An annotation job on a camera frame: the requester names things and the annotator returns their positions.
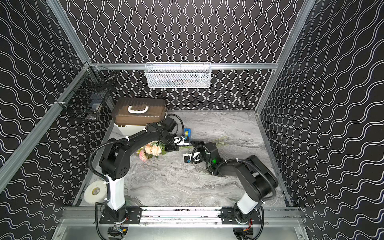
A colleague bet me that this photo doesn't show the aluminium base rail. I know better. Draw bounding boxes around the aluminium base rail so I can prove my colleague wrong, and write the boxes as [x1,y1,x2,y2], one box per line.
[61,207,303,228]

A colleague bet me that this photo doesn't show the blue tape dispenser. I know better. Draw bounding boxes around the blue tape dispenser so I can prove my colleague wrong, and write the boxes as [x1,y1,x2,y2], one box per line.
[184,128,191,142]

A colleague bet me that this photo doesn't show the white tape roll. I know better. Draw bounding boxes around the white tape roll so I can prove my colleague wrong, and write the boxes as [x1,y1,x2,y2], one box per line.
[84,181,108,204]

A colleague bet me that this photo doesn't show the white wire basket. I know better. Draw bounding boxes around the white wire basket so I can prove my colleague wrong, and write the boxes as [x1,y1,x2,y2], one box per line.
[145,62,212,89]

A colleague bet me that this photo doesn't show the brown lid storage box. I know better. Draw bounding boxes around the brown lid storage box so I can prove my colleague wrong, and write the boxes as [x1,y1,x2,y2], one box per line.
[112,98,168,136]

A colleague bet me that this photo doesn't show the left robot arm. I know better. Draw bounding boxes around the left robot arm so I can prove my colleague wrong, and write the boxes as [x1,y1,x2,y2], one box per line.
[88,114,185,223]

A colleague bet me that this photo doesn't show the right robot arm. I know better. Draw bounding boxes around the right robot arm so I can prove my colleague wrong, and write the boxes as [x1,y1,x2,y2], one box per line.
[183,142,279,225]

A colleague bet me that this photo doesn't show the black wire basket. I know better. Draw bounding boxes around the black wire basket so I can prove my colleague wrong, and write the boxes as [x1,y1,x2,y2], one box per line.
[58,62,118,121]

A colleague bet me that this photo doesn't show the pink flower bouquet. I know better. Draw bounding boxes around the pink flower bouquet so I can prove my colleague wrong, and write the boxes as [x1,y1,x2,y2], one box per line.
[137,136,227,163]

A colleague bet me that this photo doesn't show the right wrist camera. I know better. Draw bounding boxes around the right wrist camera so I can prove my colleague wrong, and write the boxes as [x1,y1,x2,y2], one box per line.
[183,152,202,164]

